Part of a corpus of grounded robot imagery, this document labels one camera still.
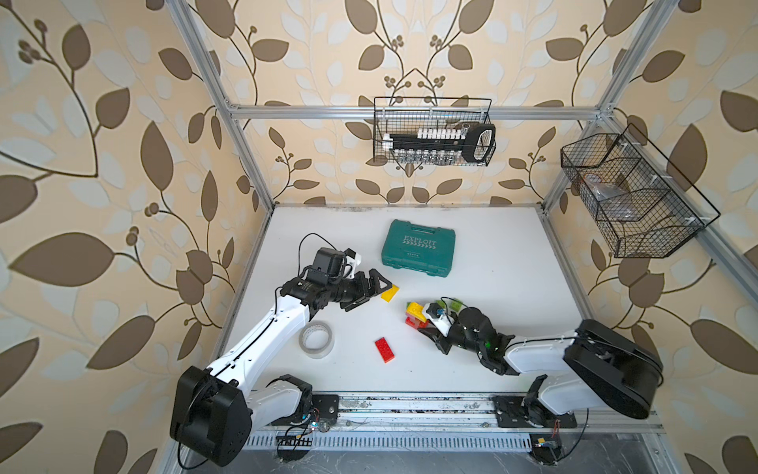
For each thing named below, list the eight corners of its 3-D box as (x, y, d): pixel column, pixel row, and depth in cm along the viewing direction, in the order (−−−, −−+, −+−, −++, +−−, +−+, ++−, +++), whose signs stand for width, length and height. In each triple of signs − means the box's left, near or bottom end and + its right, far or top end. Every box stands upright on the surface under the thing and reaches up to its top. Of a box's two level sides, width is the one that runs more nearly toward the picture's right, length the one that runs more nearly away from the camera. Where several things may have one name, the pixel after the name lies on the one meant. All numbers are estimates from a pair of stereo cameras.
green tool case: (378, 265, 104) (378, 258, 100) (390, 226, 116) (390, 218, 112) (450, 278, 101) (453, 271, 97) (454, 236, 112) (456, 228, 109)
